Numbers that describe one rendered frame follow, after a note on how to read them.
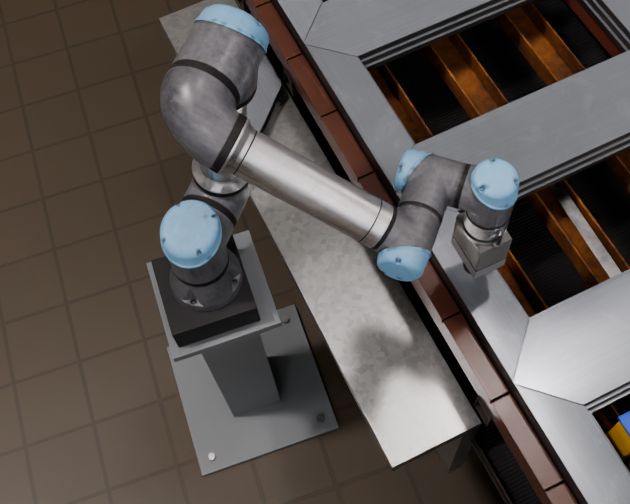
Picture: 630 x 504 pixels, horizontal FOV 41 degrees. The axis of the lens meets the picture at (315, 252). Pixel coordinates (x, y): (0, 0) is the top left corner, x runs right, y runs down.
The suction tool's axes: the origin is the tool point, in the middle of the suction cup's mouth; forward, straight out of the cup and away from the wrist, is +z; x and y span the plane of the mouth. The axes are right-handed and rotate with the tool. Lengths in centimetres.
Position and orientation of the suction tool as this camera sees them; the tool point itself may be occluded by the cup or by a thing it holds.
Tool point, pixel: (474, 264)
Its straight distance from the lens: 162.1
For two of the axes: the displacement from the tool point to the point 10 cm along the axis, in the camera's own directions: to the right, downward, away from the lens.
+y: -4.3, -8.0, 4.3
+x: -9.0, 4.0, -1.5
